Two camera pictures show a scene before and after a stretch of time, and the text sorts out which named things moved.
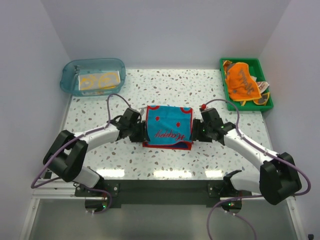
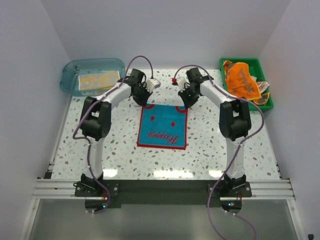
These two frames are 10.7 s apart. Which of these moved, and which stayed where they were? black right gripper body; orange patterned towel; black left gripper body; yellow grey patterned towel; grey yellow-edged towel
Moved: black left gripper body; black right gripper body
Stayed: grey yellow-edged towel; orange patterned towel; yellow grey patterned towel
